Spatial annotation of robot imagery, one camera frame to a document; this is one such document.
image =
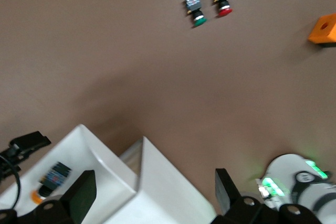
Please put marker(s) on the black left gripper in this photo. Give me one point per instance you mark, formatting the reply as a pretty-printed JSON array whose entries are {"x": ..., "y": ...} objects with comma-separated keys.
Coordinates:
[{"x": 8, "y": 163}]

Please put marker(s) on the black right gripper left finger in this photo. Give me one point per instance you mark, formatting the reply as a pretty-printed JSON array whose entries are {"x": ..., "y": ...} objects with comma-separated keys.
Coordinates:
[{"x": 81, "y": 195}]

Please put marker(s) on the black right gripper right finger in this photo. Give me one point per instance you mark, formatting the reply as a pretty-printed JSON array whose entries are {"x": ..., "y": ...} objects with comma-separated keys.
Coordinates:
[{"x": 228, "y": 197}]

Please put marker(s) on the yellow push button switch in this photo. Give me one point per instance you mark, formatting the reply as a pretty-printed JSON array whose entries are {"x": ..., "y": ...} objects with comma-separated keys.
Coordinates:
[{"x": 53, "y": 178}]

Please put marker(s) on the white plastic bin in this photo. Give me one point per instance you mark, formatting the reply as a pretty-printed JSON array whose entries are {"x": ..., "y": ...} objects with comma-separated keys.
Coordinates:
[{"x": 78, "y": 150}]

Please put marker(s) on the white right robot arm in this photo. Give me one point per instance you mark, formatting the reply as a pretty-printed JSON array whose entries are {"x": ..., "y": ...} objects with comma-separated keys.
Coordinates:
[{"x": 309, "y": 195}]

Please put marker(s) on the white drawer cabinet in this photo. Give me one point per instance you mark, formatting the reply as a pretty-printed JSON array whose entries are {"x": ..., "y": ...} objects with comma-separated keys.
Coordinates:
[{"x": 162, "y": 187}]

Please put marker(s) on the yellow button enclosure box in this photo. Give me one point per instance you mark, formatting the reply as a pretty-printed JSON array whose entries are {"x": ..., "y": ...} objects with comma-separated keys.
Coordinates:
[{"x": 323, "y": 31}]

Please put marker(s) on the green push button switch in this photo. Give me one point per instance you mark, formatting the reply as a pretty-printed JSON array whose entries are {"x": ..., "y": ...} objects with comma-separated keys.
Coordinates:
[{"x": 194, "y": 3}]

